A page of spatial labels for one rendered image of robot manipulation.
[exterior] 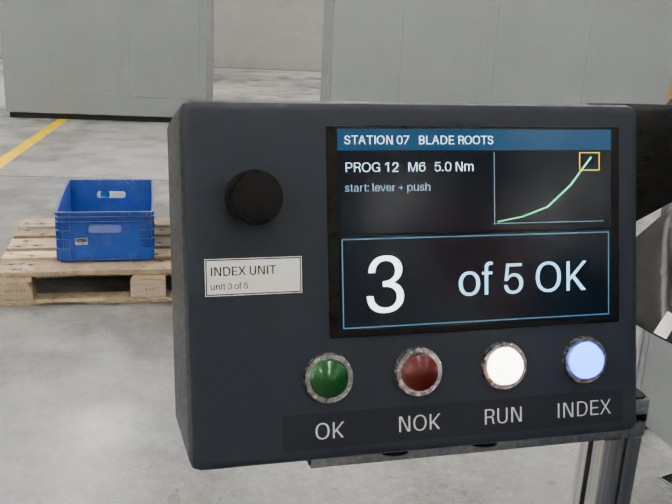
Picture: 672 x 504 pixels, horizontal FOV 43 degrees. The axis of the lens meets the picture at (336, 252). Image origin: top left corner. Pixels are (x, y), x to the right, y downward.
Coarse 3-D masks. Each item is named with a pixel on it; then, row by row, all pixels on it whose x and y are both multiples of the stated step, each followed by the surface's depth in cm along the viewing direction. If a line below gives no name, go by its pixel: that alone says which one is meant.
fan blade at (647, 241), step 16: (656, 224) 109; (640, 240) 110; (656, 240) 109; (640, 256) 109; (656, 256) 108; (640, 272) 108; (656, 272) 107; (640, 288) 108; (656, 288) 107; (640, 304) 107; (656, 304) 106; (640, 320) 107; (656, 320) 106
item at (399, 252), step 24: (360, 240) 45; (384, 240) 45; (408, 240) 46; (360, 264) 45; (384, 264) 45; (408, 264) 46; (360, 288) 45; (384, 288) 45; (408, 288) 46; (360, 312) 45; (384, 312) 45; (408, 312) 46
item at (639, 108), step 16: (640, 112) 128; (656, 112) 125; (640, 128) 128; (656, 128) 125; (640, 144) 127; (656, 144) 125; (640, 160) 128; (656, 160) 126; (640, 176) 128; (656, 176) 126; (640, 192) 128; (656, 192) 127; (640, 208) 129; (656, 208) 127
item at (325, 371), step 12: (312, 360) 44; (324, 360) 44; (336, 360) 45; (312, 372) 44; (324, 372) 44; (336, 372) 44; (348, 372) 45; (312, 384) 44; (324, 384) 44; (336, 384) 44; (348, 384) 45; (312, 396) 44; (324, 396) 44; (336, 396) 44
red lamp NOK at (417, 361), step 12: (420, 348) 46; (408, 360) 46; (420, 360) 45; (432, 360) 46; (396, 372) 46; (408, 372) 45; (420, 372) 45; (432, 372) 45; (408, 384) 45; (420, 384) 45; (432, 384) 46
